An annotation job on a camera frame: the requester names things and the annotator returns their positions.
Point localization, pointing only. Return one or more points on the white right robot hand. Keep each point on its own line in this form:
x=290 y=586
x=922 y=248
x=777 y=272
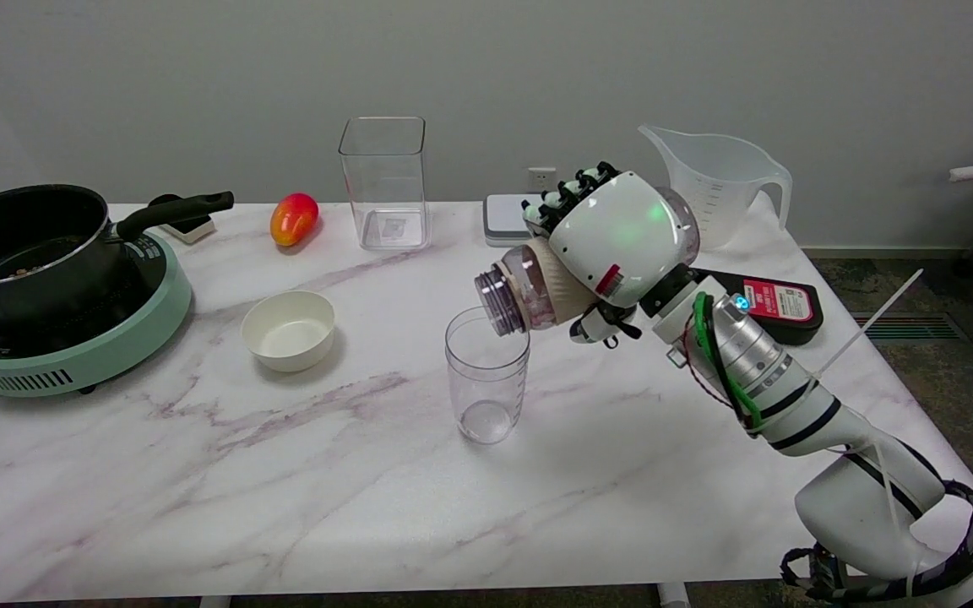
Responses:
x=622 y=232

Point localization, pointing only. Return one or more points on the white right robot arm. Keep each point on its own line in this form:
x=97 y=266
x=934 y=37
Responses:
x=858 y=498

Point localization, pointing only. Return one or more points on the large translucent measuring jug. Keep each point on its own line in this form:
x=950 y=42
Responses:
x=727 y=190

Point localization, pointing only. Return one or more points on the clear plastic measuring cup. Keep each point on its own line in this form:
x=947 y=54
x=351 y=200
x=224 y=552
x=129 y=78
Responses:
x=486 y=380

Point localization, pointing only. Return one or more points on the grey white kitchen scale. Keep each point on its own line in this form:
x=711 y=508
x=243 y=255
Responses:
x=503 y=219

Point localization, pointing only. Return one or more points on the black device with red label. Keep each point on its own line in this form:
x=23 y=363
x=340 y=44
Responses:
x=778 y=304

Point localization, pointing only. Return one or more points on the clear square storage container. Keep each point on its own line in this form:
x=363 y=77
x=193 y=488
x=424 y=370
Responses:
x=385 y=186

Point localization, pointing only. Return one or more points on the white zip tie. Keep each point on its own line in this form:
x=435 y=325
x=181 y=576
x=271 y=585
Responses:
x=871 y=321

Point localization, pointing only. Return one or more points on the floor vent grille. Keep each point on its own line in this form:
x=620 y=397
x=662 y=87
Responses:
x=909 y=327

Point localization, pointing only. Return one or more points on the red yellow mango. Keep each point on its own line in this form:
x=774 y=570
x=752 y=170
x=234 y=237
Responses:
x=293 y=218

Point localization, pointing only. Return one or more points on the white bowl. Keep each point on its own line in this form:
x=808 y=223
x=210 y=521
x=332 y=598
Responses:
x=288 y=333

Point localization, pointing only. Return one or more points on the white power strip with plug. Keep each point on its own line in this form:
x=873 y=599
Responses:
x=191 y=230

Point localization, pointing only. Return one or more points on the green induction cooker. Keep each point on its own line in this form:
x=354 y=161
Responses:
x=89 y=355

